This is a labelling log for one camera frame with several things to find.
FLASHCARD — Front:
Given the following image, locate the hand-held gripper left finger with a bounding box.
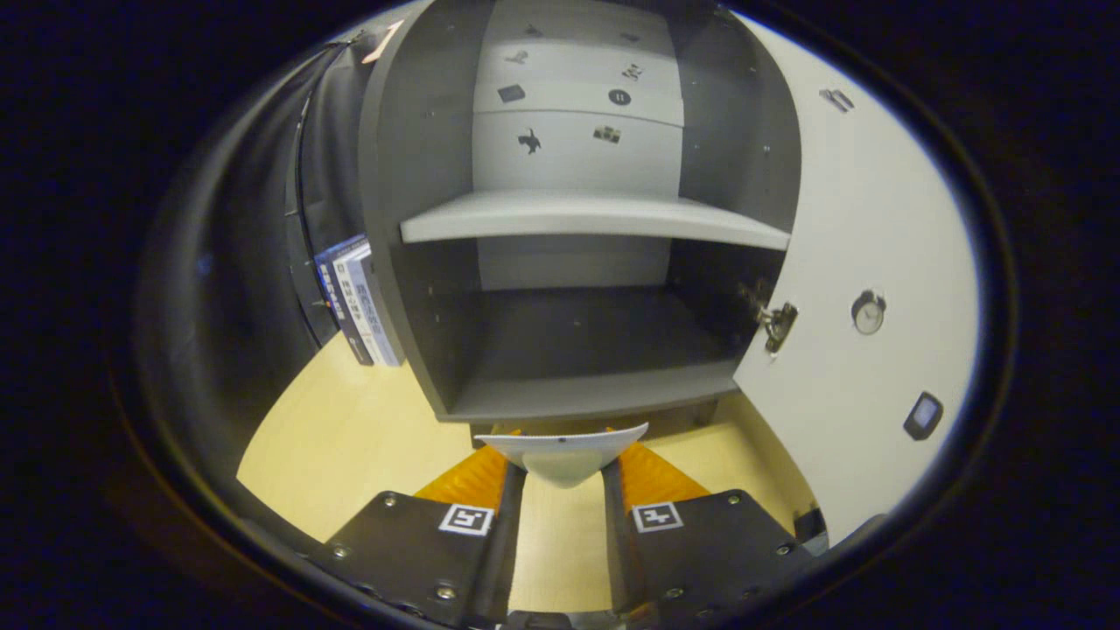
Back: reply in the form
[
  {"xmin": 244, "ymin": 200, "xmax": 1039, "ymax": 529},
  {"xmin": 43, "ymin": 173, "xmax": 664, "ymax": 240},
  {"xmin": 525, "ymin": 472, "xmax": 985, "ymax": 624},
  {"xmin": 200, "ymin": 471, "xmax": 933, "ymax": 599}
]
[{"xmin": 306, "ymin": 429, "xmax": 526, "ymax": 629}]

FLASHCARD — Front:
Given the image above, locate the black backdrop cloth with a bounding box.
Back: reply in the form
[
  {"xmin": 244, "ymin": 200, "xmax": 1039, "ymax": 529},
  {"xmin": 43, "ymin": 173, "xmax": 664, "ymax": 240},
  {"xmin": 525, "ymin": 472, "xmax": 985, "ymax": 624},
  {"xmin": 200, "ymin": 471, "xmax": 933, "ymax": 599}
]
[{"xmin": 144, "ymin": 35, "xmax": 386, "ymax": 473}]

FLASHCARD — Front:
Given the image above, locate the white bowl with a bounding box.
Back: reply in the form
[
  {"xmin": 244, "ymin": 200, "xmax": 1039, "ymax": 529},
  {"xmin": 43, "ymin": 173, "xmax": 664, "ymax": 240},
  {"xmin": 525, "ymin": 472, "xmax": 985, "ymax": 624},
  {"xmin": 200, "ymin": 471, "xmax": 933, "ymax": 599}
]
[{"xmin": 474, "ymin": 423, "xmax": 650, "ymax": 489}]

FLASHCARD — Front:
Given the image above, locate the metal door hinge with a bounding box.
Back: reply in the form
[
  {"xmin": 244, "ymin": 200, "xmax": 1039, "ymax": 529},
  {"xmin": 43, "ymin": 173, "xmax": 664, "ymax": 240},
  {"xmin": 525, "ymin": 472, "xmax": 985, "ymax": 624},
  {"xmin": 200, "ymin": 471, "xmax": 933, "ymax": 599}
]
[{"xmin": 754, "ymin": 282, "xmax": 800, "ymax": 355}]

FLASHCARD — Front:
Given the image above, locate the grey cabinet shelf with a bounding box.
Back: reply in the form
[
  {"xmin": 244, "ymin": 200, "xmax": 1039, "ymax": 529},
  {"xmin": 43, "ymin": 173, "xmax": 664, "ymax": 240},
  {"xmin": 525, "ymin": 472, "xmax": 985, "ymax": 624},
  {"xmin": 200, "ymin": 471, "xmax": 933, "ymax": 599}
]
[{"xmin": 400, "ymin": 191, "xmax": 793, "ymax": 252}]

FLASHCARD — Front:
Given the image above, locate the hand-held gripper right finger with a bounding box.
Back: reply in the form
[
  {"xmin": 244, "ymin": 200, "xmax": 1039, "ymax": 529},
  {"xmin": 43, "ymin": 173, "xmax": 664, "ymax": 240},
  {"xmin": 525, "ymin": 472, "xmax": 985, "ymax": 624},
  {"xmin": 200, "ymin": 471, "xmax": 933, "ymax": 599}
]
[{"xmin": 602, "ymin": 429, "xmax": 819, "ymax": 618}]

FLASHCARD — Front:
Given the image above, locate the dark blue book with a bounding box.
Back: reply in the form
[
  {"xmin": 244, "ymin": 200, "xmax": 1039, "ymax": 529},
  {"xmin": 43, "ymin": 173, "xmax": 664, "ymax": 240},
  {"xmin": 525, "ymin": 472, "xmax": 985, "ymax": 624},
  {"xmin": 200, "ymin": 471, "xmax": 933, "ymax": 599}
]
[{"xmin": 314, "ymin": 234, "xmax": 373, "ymax": 365}]

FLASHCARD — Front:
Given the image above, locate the grey cabinet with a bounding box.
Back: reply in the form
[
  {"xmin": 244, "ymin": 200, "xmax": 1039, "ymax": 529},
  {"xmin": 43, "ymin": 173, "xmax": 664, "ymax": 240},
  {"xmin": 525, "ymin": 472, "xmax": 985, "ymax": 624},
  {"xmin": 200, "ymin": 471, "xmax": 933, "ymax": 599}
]
[{"xmin": 359, "ymin": 0, "xmax": 802, "ymax": 438}]

